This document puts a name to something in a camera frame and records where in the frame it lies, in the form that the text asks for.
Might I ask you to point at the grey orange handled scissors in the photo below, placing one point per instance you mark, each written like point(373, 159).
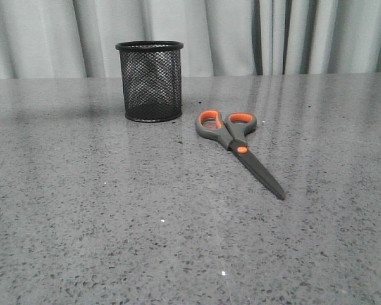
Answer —
point(231, 133)

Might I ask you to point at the black mesh pen cup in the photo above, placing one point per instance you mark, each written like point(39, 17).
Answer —
point(152, 80)

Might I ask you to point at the grey curtain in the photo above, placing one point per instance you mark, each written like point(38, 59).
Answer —
point(76, 39)

